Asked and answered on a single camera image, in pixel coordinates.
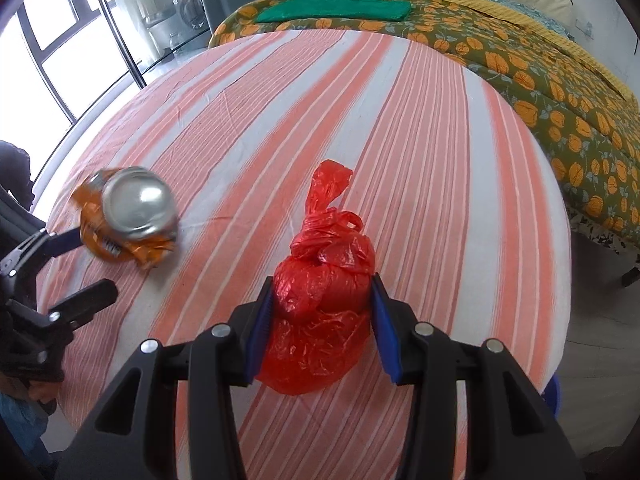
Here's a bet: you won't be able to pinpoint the crushed orange can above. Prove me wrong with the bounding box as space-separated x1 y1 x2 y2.
70 166 180 272

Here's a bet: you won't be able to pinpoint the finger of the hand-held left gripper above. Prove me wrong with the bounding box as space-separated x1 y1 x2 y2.
46 279 120 329
0 227 84 282

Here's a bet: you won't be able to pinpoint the black framed window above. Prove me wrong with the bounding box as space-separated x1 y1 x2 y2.
0 0 147 128

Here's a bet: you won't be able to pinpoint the yellow blanket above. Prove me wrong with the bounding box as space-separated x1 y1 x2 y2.
300 0 640 107

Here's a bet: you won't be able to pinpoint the bed with orange-patterned duvet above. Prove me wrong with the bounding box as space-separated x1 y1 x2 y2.
207 0 640 262

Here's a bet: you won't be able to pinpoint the person's left hand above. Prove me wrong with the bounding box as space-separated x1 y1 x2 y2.
22 380 59 414

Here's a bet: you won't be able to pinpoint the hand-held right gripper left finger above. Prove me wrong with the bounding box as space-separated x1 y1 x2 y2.
55 276 275 480

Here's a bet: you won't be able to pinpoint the dark cloth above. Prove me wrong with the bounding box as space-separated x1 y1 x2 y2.
0 141 32 212

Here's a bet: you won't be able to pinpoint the orange striped tablecloth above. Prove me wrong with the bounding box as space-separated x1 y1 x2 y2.
36 29 572 480

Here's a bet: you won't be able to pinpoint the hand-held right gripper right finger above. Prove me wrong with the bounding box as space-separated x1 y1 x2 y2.
370 273 586 480

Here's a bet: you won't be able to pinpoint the blue plastic object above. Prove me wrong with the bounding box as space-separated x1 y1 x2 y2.
542 374 562 417

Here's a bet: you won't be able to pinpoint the grey washing machine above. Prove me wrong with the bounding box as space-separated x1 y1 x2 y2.
170 0 209 37

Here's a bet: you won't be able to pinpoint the glass sliding door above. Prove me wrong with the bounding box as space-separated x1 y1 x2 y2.
90 0 212 88

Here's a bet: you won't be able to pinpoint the blue denim pants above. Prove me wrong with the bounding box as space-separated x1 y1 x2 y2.
0 389 49 467

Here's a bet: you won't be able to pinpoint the folded green cloth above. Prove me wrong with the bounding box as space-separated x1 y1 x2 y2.
256 0 412 24

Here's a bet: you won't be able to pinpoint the red plastic bag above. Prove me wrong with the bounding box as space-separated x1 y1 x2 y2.
256 159 377 395

